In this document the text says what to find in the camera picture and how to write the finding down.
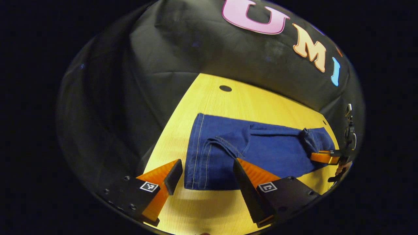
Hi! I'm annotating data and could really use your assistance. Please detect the blue jeans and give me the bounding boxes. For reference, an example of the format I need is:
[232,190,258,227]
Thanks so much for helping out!
[184,113,336,191]

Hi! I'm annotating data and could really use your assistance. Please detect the black backdrop cloth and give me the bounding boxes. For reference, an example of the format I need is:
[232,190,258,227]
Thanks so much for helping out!
[56,0,365,196]

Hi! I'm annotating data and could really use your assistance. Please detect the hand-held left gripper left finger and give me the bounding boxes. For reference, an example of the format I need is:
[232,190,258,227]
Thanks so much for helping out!
[104,159,183,227]

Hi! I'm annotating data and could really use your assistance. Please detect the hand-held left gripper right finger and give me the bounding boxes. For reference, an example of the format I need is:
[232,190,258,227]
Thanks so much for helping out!
[233,158,322,228]

